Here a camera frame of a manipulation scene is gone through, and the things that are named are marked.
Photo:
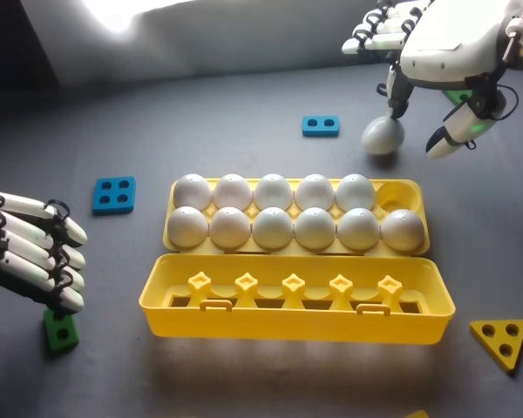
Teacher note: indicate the blue two-hole block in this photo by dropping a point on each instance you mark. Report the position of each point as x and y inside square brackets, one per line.
[321, 131]

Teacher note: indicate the white backdrop sheet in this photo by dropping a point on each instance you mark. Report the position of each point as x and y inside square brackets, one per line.
[200, 39]

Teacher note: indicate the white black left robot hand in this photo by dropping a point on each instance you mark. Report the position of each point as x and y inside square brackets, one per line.
[26, 252]

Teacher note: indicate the yellow triangular three-hole block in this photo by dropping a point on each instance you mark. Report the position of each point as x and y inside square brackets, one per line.
[507, 352]

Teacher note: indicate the white toy egg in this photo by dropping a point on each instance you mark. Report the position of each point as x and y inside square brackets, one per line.
[273, 190]
[193, 190]
[314, 190]
[355, 191]
[273, 227]
[188, 227]
[381, 139]
[314, 227]
[402, 229]
[229, 227]
[232, 191]
[358, 228]

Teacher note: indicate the green toy block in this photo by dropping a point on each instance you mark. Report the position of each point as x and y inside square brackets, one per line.
[455, 96]
[54, 344]

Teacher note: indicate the yellow two-hole block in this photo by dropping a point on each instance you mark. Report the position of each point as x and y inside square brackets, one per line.
[418, 414]

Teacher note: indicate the grey table cloth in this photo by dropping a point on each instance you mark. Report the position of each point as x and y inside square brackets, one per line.
[244, 130]

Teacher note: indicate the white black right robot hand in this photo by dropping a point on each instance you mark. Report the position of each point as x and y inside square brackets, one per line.
[444, 39]

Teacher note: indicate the blue four-hole block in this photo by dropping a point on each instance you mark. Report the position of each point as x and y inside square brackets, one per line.
[113, 209]

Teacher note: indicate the yellow egg carton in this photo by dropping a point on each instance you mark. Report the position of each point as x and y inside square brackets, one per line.
[287, 326]

